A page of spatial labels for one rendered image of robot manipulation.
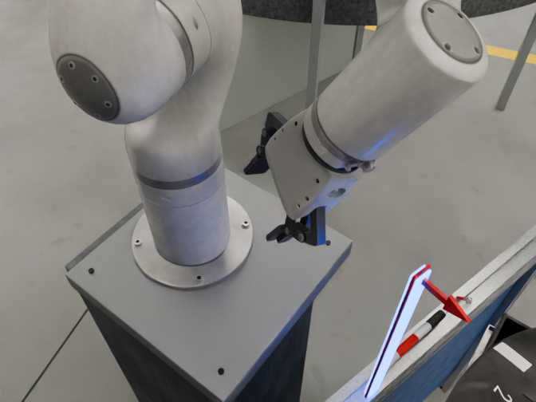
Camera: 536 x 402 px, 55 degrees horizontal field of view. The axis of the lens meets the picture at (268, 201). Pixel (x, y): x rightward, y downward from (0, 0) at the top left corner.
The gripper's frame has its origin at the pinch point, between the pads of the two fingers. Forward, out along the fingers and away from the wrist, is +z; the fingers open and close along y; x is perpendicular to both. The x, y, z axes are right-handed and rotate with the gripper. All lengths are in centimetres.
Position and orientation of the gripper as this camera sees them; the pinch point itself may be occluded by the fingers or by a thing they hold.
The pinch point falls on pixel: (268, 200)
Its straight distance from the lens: 64.0
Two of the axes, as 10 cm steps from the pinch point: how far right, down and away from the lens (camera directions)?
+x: -8.4, 1.1, -5.3
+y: -3.1, -9.1, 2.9
